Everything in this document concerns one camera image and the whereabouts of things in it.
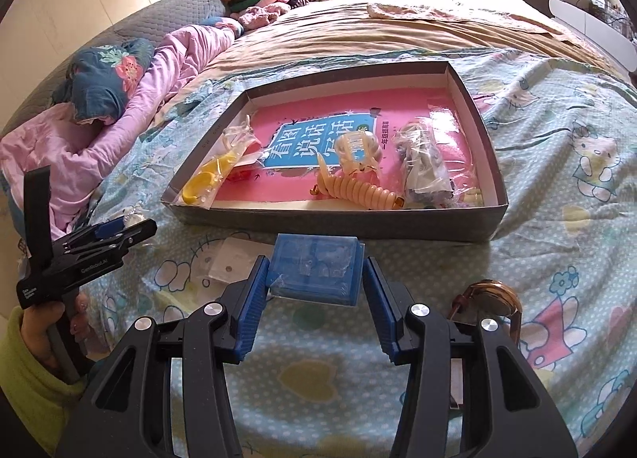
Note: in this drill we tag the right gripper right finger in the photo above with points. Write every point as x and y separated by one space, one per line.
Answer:
506 411

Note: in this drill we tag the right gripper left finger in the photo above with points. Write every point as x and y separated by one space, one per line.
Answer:
125 411

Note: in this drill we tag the bagged white hair clip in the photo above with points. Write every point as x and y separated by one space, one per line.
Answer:
133 216

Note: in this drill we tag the bagged yellow bangles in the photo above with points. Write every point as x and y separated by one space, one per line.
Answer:
203 186

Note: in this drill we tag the blue plastic box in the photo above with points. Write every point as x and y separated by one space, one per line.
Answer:
324 269

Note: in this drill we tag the orange spiral hair clip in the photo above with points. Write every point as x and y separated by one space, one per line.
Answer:
358 192

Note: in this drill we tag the cream hair claw clip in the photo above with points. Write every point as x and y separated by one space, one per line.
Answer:
358 151

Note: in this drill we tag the green sleeve forearm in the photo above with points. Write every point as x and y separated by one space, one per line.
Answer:
38 403

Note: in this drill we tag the bagged dark jewelry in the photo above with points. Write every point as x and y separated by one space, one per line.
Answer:
425 177

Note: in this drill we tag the pink quilt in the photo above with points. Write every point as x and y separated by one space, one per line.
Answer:
81 155

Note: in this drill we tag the grey cardboard box tray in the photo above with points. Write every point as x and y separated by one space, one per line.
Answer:
472 217

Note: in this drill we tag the small white card bag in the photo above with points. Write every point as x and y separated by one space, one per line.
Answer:
235 259

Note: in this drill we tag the dark floral pillow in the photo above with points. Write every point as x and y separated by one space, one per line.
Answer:
100 80

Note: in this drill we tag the Hello Kitty bed sheet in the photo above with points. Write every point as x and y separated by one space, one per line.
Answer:
317 383

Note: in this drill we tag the small clear flat bag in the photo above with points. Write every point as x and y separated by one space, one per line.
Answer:
244 173

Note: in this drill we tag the grey padded headboard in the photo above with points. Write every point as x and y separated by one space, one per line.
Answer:
152 22

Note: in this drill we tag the tan blanket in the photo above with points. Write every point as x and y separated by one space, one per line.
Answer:
344 28

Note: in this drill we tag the grey vanity desk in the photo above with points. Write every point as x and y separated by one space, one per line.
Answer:
577 16

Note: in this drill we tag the pink patterned cloth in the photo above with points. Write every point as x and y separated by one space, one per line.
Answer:
516 15

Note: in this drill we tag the brown strap wristwatch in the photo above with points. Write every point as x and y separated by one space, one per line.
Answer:
494 297

